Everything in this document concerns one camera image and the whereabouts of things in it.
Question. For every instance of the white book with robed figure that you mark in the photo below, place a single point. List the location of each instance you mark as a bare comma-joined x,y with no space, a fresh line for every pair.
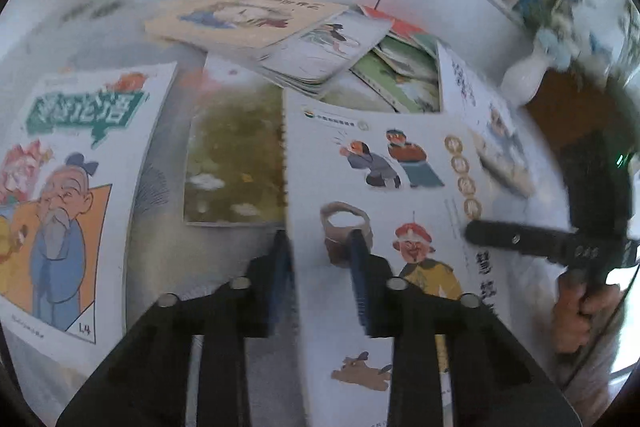
330,52

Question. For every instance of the person's right hand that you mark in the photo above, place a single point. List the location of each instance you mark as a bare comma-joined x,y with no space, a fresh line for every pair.
570,322

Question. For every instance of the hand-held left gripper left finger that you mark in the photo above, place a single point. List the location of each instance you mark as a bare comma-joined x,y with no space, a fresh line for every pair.
279,292

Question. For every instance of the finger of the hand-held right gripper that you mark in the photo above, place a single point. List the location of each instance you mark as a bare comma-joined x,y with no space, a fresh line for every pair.
520,241

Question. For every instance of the brown wooden cabinet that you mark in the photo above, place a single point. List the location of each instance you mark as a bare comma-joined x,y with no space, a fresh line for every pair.
565,102

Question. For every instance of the white book with cartoon figures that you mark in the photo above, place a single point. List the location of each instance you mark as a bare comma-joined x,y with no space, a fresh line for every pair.
345,187

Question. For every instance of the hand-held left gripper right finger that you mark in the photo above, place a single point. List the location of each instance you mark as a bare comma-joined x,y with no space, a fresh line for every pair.
357,279

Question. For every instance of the olive landscape cover book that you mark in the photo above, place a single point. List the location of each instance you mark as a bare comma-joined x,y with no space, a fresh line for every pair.
235,147

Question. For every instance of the person's right forearm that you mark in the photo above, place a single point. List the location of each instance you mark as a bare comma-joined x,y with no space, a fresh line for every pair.
595,382

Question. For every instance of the white book with bearded man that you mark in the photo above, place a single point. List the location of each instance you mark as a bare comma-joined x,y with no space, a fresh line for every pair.
75,147

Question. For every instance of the white vase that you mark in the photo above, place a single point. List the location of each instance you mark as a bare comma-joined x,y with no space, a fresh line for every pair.
522,77

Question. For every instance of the white book with girl cover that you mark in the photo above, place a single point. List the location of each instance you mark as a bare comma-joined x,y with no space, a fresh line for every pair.
480,107

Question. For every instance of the beige illustrated book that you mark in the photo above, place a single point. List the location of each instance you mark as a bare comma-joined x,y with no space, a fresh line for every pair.
225,19

